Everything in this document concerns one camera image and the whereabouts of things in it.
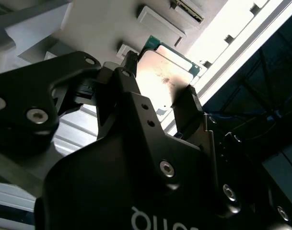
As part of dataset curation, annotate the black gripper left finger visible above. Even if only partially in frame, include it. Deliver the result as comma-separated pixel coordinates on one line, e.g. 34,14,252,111
0,50,185,192

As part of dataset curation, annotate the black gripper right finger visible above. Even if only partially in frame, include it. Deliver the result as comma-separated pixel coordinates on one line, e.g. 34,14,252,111
172,85,292,230

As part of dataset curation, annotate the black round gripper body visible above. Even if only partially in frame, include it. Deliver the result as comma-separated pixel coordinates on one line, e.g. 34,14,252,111
33,134,259,230

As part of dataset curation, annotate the silver CPU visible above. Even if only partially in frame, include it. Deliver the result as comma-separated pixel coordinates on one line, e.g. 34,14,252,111
135,35,203,115

